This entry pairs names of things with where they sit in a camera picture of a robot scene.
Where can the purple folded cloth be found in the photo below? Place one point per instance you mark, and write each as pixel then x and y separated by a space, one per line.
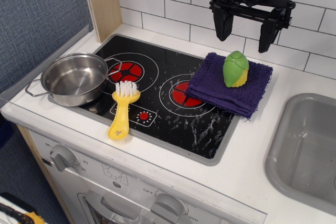
pixel 208 85

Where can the wooden side post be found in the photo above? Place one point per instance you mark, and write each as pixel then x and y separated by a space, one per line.
pixel 106 17

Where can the green yellow toy corn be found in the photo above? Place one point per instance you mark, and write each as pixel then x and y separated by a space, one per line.
pixel 235 70

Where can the grey timer knob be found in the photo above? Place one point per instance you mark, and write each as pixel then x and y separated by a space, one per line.
pixel 62 157

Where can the grey sink basin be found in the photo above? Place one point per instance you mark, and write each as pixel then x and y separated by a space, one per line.
pixel 301 160

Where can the grey oven knob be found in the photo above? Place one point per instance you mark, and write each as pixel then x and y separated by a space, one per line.
pixel 168 208

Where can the stainless steel pot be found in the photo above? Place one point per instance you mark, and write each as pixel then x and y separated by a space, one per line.
pixel 77 79

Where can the black toy stove top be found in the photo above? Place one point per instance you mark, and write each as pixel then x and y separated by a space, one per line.
pixel 163 115

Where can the yellow black object on floor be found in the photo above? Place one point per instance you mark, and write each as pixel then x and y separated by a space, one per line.
pixel 29 217

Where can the yellow dish brush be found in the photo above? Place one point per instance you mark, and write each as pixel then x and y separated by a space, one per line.
pixel 126 93

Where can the white toy oven front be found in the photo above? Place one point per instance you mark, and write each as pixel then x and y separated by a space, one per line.
pixel 95 192

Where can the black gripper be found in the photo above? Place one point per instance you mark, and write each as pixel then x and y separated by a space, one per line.
pixel 274 15

